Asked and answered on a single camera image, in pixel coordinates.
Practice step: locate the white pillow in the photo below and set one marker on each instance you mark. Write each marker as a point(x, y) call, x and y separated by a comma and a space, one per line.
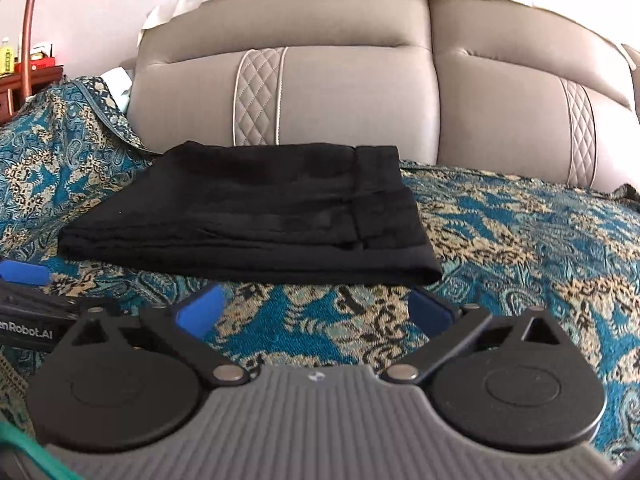
point(119, 87)

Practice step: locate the red box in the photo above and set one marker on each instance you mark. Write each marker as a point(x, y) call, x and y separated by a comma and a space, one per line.
point(35, 65)

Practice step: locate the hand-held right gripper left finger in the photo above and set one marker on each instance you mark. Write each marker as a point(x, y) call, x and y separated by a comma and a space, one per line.
point(200, 308)

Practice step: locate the blue paisley patterned blanket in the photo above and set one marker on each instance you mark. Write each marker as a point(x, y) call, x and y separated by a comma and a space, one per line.
point(500, 240)

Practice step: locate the curved wooden stand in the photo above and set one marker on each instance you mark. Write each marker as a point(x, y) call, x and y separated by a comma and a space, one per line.
point(27, 25)

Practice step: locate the yellow bottle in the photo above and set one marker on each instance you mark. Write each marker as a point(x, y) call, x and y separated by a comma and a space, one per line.
point(7, 57)

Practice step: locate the black pants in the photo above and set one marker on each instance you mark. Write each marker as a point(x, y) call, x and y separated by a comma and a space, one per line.
point(240, 210)

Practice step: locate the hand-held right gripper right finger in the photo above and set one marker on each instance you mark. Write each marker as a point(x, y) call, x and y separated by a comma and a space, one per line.
point(430, 310)

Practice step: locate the grey padded leather headboard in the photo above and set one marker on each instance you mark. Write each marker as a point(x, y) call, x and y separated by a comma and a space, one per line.
point(340, 95)

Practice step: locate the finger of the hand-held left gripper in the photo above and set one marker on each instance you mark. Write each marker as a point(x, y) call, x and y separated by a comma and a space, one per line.
point(22, 271)

